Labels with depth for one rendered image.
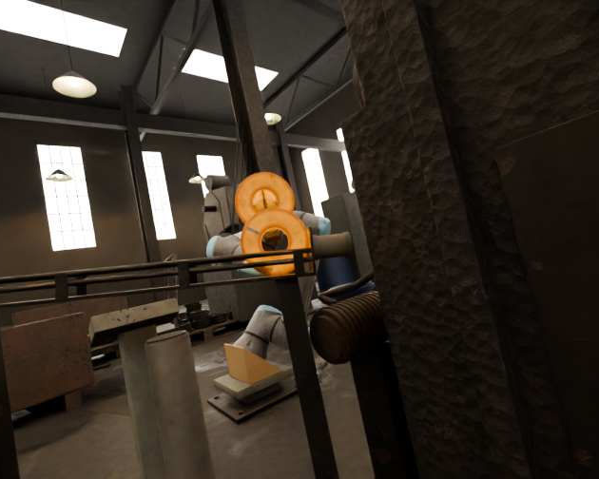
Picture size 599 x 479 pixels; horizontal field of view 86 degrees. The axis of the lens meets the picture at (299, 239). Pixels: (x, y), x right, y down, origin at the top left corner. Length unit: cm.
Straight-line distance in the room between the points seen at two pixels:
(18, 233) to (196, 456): 1182
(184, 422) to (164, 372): 14
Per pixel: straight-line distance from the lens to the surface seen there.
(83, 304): 436
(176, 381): 99
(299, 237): 72
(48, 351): 277
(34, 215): 1273
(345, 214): 458
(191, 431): 104
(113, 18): 1080
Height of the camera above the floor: 65
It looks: 4 degrees up
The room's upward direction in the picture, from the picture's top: 12 degrees counter-clockwise
